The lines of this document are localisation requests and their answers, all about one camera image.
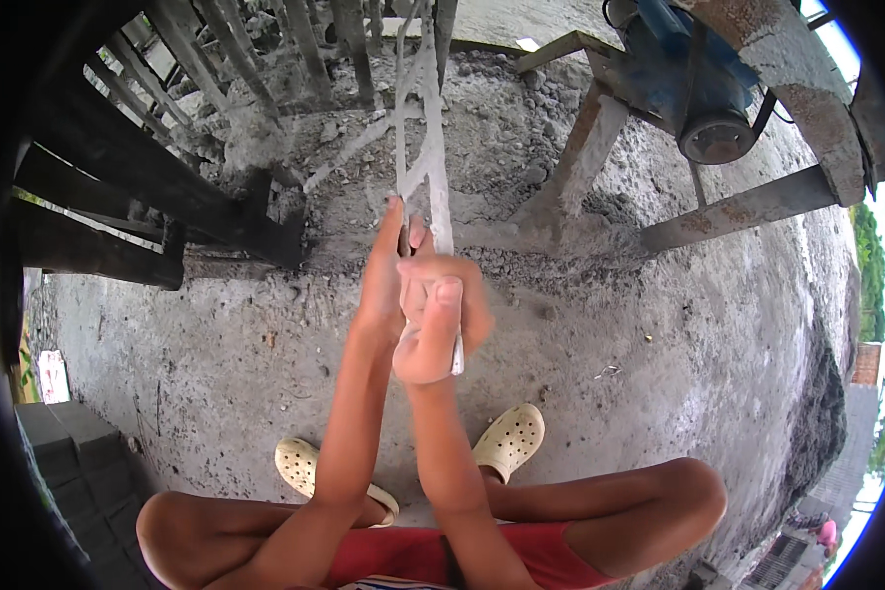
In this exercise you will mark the person's right hand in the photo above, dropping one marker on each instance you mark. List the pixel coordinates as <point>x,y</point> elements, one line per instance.
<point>431,339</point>

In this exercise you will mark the person's left hand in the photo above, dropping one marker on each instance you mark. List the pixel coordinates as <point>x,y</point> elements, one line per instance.
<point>380,295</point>

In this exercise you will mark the person's left fingers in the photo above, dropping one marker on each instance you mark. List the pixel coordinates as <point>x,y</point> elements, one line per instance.
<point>394,225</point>

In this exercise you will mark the grey cement mix heap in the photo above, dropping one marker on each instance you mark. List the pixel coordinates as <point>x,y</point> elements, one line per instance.
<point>501,133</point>

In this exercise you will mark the dark slatted rack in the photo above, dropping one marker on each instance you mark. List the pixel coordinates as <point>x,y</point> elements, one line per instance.
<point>118,162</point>

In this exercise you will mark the blue motor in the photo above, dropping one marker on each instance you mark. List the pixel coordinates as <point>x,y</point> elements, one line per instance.
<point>678,66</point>

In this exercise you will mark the person's body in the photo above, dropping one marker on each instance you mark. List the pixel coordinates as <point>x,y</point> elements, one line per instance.
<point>391,585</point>

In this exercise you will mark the person's legs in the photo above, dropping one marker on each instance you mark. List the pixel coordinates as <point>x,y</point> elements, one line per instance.
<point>619,509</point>

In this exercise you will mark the white sack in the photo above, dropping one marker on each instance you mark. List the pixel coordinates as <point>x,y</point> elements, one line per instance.
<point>53,376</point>

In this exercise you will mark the stack of grey concrete blocks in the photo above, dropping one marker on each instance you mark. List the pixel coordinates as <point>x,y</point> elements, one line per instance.
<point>81,457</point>

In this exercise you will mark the cement-crusted curved machine guard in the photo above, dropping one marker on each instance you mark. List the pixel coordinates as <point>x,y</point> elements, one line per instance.
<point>796,66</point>

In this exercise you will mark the dark sand heap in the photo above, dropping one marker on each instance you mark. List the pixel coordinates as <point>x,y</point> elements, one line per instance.
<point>818,420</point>

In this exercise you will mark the grey tiled roof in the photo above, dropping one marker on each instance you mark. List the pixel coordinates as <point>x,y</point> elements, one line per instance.
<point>852,450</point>

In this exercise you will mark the rusty metal machine frame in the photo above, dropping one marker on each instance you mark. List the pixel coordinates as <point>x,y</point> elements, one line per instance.
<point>737,210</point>

